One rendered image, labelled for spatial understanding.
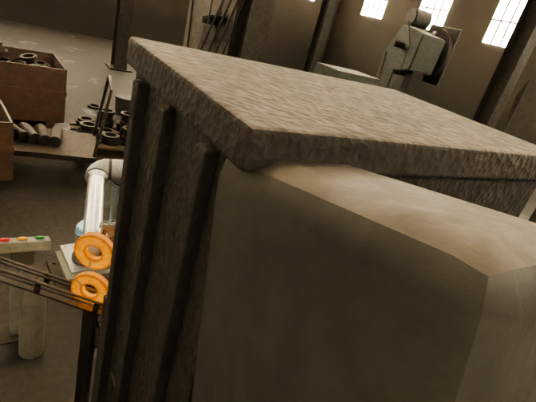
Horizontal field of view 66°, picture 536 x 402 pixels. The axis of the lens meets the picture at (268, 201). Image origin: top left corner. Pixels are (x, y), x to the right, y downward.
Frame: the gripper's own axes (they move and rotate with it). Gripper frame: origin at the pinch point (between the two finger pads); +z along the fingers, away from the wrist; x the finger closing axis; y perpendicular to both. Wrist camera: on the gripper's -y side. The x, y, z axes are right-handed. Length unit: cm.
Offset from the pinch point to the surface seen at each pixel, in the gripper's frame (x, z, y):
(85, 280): -1.9, -3.4, -15.9
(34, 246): -42, -40, -23
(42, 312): -31, -39, -54
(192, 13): -122, -565, 224
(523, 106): 232, -161, 137
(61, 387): -11, -33, -86
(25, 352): -36, -41, -79
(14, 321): -49, -51, -70
